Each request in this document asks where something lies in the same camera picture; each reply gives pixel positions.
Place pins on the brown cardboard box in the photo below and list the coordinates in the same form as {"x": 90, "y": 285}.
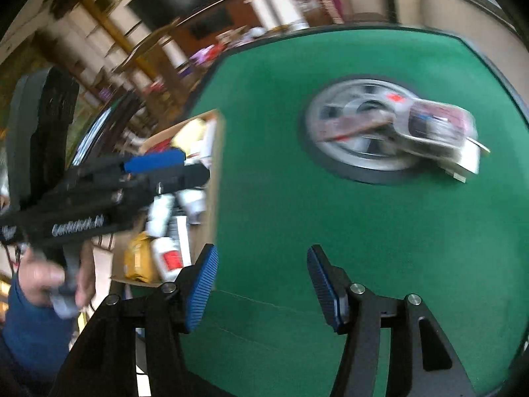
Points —
{"x": 213, "y": 206}

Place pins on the yellow snack packet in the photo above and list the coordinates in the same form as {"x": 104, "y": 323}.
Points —
{"x": 138, "y": 260}

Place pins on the pink clear zip pouch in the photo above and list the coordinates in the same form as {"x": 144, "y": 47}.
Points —
{"x": 438, "y": 128}

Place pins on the pink patterned packet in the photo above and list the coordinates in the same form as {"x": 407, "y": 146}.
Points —
{"x": 355, "y": 126}

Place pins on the wooden chair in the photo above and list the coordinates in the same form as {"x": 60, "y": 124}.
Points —
{"x": 159, "y": 62}

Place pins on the white power adapter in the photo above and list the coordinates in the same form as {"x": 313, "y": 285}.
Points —
{"x": 465, "y": 161}

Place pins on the white jar red label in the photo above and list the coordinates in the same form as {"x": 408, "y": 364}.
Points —
{"x": 169, "y": 256}

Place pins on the round metal table plate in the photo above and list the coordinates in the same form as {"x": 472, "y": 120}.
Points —
{"x": 355, "y": 155}

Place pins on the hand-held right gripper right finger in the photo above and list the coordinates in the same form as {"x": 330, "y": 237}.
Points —
{"x": 326, "y": 293}

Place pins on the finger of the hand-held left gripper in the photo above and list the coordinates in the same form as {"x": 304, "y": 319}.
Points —
{"x": 177, "y": 178}
{"x": 157, "y": 161}

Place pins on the person's left hand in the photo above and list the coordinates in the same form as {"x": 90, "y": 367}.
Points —
{"x": 41, "y": 275}

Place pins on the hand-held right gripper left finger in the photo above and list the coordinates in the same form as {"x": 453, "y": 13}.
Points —
{"x": 202, "y": 293}

